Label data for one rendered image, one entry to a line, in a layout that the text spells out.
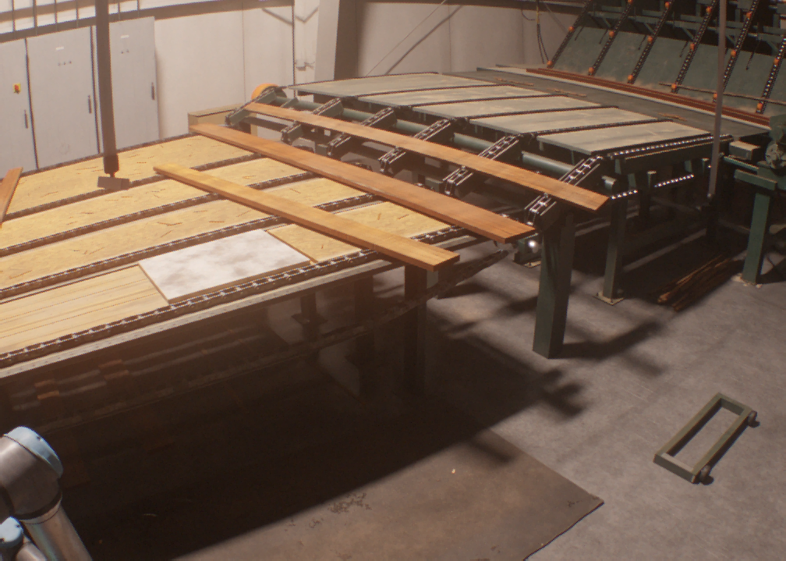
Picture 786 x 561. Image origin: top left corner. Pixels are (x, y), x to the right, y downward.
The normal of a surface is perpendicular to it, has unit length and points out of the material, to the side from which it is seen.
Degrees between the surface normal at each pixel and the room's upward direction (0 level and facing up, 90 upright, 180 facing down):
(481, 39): 88
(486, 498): 0
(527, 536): 0
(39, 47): 90
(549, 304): 90
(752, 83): 47
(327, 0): 99
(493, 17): 87
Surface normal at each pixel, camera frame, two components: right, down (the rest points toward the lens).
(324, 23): 0.57, 0.45
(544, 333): -0.82, 0.24
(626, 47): -0.61, -0.46
